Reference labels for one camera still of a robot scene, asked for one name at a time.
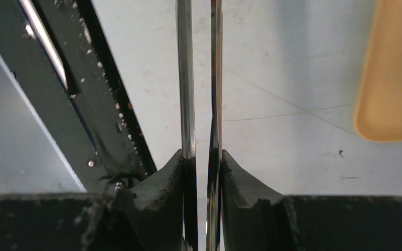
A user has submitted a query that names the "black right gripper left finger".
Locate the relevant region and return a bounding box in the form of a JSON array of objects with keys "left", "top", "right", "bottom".
[{"left": 108, "top": 150, "right": 184, "bottom": 250}]

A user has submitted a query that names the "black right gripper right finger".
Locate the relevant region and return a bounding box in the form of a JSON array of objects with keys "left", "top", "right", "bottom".
[{"left": 220, "top": 150, "right": 302, "bottom": 250}]

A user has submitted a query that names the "yellow plastic tray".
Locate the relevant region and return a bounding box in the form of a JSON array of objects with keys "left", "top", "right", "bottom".
[{"left": 353, "top": 1, "right": 402, "bottom": 143}]

